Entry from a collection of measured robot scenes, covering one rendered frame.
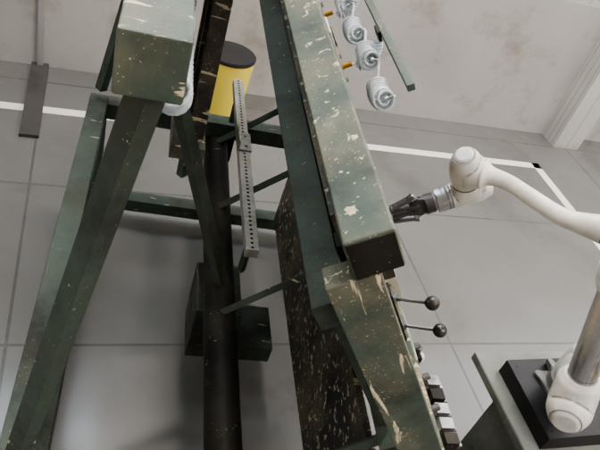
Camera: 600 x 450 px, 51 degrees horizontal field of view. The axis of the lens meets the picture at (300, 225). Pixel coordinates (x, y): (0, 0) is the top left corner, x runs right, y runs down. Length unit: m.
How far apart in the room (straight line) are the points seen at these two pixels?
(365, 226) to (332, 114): 0.38
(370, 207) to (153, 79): 0.48
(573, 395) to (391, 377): 1.08
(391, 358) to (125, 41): 0.86
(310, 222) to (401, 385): 0.43
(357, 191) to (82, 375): 2.17
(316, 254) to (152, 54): 0.69
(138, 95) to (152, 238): 2.91
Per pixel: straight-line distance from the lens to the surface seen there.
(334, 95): 1.50
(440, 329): 1.73
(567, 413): 2.43
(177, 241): 3.82
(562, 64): 6.49
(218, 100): 4.70
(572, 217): 2.29
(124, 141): 0.99
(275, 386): 3.27
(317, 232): 1.48
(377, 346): 1.36
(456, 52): 5.86
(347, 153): 1.31
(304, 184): 1.62
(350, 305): 1.24
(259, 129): 3.48
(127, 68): 0.91
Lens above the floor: 2.57
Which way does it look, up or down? 38 degrees down
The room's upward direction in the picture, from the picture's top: 20 degrees clockwise
